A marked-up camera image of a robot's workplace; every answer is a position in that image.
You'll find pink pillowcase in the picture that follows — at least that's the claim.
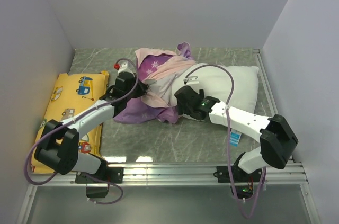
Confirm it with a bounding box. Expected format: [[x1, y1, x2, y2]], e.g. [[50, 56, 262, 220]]
[[113, 42, 197, 124]]

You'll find white pillow insert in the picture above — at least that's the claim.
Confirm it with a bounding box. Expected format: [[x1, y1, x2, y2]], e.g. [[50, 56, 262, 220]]
[[166, 62, 260, 127]]

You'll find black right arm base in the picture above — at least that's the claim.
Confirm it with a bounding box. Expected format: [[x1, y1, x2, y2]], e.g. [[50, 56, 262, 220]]
[[211, 164, 265, 201]]

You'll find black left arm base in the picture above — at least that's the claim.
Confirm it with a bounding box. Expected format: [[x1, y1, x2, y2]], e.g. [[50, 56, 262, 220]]
[[75, 167, 124, 205]]

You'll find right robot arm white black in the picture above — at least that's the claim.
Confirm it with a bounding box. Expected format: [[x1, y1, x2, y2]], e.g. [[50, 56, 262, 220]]
[[174, 86, 298, 182]]

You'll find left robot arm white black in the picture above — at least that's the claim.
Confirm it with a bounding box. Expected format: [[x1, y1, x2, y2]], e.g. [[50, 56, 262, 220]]
[[33, 71, 148, 183]]

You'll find blue white pillow tag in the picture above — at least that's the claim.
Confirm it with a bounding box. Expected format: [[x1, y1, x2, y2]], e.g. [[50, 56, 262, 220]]
[[229, 129, 242, 146]]

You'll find yellow cartoon car pillow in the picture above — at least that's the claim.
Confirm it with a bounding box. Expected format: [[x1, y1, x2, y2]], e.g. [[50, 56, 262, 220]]
[[30, 70, 109, 174]]

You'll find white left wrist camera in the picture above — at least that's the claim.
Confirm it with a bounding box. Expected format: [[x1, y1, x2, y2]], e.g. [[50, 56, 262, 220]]
[[114, 61, 135, 76]]

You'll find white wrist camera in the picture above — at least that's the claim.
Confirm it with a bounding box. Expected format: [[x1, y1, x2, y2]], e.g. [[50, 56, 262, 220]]
[[183, 76, 199, 85], [114, 61, 135, 76]]

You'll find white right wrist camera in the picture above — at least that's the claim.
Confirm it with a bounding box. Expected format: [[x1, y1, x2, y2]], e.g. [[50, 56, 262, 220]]
[[183, 76, 199, 85]]

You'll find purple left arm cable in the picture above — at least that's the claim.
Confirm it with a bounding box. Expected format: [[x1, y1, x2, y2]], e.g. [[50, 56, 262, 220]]
[[24, 58, 140, 205]]

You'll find aluminium front rail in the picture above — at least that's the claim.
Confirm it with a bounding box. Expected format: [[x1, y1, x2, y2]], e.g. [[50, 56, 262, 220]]
[[18, 163, 311, 223]]

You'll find aluminium rail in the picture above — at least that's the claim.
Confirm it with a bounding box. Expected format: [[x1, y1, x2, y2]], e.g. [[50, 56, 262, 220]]
[[253, 49, 308, 185], [18, 163, 311, 223]]

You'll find aluminium right side rail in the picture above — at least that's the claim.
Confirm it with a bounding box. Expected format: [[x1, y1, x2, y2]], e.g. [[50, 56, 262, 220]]
[[253, 49, 308, 185]]

